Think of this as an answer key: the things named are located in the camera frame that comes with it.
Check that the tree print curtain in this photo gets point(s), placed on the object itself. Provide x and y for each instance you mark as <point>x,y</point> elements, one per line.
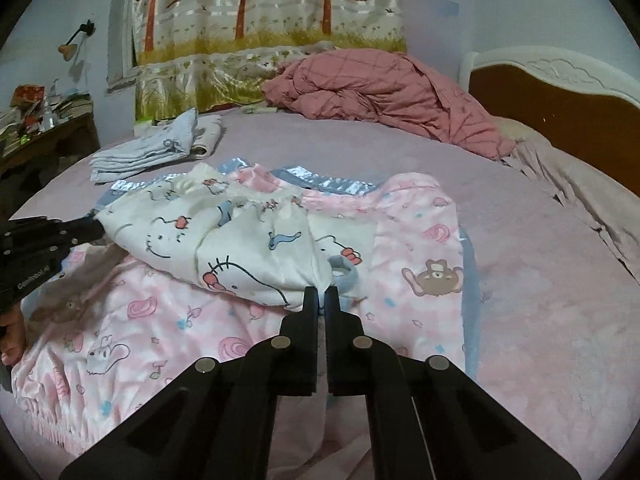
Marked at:
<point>250,25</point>

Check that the pink cartoon print pants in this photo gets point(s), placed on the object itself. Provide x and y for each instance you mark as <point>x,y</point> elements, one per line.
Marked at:
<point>150,340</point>

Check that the folded light blue clothes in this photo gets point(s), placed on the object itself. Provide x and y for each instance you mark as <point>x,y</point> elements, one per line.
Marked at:
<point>145,155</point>

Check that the white cat print pants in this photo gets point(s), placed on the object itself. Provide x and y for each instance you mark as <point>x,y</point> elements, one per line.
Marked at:
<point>240,260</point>

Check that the person's left hand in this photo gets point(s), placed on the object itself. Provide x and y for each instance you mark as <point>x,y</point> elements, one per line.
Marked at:
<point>11,340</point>

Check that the white framed window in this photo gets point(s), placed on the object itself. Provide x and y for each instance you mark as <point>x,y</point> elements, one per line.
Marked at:
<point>129,35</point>

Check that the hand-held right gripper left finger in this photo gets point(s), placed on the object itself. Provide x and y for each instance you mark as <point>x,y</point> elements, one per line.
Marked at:
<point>307,320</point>

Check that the pink checked quilt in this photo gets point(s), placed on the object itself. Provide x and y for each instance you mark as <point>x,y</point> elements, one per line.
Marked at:
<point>400,95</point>

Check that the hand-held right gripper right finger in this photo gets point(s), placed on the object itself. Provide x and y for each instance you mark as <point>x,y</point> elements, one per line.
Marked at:
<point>334,320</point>

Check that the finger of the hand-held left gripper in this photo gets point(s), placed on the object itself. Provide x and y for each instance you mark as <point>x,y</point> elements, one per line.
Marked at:
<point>55,235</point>

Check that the stack of books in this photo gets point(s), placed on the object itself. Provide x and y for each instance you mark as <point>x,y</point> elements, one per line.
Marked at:
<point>75,105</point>

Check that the blue satin pants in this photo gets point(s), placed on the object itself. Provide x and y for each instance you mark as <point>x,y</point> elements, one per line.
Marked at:
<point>325,182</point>

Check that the beige pillow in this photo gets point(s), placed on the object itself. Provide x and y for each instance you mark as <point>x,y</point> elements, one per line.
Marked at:
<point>515,127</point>

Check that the stack of papers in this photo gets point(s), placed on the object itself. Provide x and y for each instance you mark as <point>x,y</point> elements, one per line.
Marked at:
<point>10,132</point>

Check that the pink wall lamp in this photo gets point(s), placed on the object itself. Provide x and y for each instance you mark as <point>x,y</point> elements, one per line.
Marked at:
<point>67,50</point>

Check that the dark wooden desk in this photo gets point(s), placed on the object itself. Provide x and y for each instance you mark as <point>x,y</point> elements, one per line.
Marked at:
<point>65,140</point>

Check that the clear bottle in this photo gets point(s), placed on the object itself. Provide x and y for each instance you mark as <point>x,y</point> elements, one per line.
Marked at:
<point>49,120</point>

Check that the white and brown headboard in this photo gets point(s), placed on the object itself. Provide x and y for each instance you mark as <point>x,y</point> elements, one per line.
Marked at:
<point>550,110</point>

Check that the pink pillow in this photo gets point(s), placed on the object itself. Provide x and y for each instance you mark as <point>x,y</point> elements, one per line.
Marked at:
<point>590,190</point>

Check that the red box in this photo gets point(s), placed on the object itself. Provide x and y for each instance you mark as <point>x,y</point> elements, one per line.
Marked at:
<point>27,94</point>

